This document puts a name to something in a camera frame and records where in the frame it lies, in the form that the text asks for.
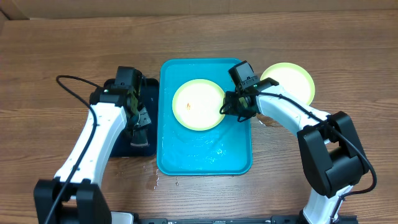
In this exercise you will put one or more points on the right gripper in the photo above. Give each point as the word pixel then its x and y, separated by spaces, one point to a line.
pixel 232 110

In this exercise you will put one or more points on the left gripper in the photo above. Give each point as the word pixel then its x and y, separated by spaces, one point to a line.
pixel 145 119

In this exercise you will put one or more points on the yellow plate bottom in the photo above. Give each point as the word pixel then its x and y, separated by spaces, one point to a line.
pixel 294 79

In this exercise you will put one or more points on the green scrub sponge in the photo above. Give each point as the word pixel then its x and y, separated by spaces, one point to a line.
pixel 139 138

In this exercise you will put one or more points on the yellow plate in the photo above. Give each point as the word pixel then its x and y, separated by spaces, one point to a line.
pixel 196 104
pixel 294 79

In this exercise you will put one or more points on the black plastic tray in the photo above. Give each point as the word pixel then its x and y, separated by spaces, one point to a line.
pixel 150 98

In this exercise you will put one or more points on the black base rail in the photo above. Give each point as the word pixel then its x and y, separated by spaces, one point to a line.
pixel 217 220

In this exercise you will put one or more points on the yellow plate top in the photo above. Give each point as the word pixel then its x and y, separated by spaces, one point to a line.
pixel 196 104

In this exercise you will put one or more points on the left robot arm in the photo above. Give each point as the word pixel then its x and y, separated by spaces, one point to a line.
pixel 115 125

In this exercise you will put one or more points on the teal plastic tray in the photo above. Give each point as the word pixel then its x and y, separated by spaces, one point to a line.
pixel 225 149

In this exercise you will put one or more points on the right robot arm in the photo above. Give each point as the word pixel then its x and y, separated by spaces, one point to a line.
pixel 333 158

